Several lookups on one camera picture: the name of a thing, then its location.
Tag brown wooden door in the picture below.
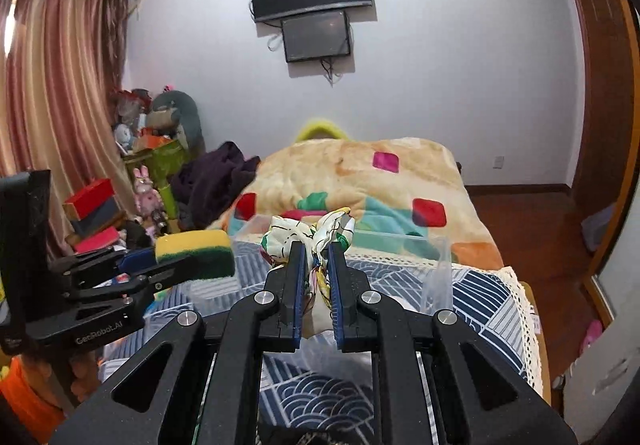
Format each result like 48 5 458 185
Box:
572 0 634 216

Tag dark purple clothing pile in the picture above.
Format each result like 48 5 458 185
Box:
170 140 260 231

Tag yellow green sponge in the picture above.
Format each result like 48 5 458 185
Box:
154 229 234 280

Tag yellow curved headboard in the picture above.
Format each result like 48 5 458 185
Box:
295 119 349 142

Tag white wardrobe with hearts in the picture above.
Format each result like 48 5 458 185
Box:
563 184 639 444

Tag blue white patterned tablecloth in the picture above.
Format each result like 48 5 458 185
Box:
93 243 562 444

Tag red box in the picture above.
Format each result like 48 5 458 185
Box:
63 178 114 220

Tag floral fabric scrunchie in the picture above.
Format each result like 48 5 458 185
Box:
260 208 355 338

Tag striped pink curtain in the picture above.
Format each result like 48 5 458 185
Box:
1 0 134 257

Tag pink rabbit figure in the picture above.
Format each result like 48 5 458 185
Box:
134 165 168 234

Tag grey plush toy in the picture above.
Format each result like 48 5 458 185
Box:
145 90 205 158

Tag small black wall monitor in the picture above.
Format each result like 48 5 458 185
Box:
281 10 352 64

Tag beige colourful patch blanket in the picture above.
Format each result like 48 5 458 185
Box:
212 137 503 271

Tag green storage box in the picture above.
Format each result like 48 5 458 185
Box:
124 140 190 218

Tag clear plastic storage box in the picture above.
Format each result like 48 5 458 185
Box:
188 213 454 376

